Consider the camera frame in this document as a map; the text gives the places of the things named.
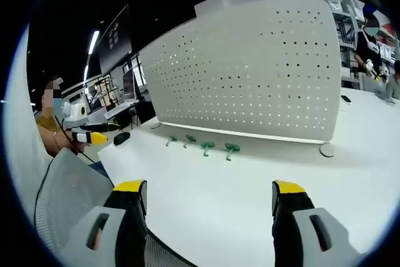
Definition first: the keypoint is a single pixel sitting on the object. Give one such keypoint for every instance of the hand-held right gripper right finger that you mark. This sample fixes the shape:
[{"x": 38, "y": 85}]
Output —
[{"x": 325, "y": 242}]

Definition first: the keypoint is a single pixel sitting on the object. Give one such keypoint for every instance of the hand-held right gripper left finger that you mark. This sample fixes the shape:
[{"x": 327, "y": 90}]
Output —
[{"x": 93, "y": 242}]

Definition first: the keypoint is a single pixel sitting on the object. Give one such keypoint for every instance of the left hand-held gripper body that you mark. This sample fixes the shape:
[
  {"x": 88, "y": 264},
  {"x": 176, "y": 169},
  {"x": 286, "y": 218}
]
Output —
[{"x": 73, "y": 115}]

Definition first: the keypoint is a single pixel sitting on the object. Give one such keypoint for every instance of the green hook assembly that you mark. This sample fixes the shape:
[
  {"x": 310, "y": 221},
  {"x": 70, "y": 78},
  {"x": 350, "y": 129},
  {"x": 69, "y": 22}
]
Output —
[
  {"x": 232, "y": 146},
  {"x": 207, "y": 145},
  {"x": 190, "y": 137},
  {"x": 172, "y": 138}
]

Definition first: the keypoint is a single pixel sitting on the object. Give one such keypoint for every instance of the white perforated mounting plate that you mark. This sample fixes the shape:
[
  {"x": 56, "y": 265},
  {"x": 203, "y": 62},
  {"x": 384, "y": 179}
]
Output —
[{"x": 243, "y": 70}]

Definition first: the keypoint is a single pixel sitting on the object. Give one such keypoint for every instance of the black computer mouse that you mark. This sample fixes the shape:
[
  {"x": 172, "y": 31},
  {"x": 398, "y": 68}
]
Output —
[{"x": 121, "y": 138}]

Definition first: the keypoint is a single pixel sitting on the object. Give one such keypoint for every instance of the person's upper body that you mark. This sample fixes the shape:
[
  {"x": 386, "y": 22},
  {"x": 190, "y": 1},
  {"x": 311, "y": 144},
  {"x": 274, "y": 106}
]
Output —
[{"x": 43, "y": 120}]

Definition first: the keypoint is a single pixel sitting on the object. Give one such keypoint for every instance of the grey background desk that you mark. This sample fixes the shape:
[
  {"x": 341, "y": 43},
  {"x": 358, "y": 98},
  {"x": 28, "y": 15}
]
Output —
[{"x": 120, "y": 107}]

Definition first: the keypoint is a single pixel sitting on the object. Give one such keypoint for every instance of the ceiling light strip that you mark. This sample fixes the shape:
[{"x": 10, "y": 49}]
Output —
[
  {"x": 93, "y": 42},
  {"x": 86, "y": 73}
]

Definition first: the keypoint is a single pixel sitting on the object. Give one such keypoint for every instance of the grey mesh chair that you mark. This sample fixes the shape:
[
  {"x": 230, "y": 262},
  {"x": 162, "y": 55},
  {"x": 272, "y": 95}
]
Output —
[{"x": 68, "y": 185}]

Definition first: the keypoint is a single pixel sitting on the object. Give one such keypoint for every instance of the computer monitor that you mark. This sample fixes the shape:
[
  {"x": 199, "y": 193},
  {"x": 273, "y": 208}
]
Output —
[{"x": 128, "y": 85}]

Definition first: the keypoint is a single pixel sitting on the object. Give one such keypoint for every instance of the black hanging sign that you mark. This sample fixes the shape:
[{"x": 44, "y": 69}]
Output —
[{"x": 114, "y": 38}]

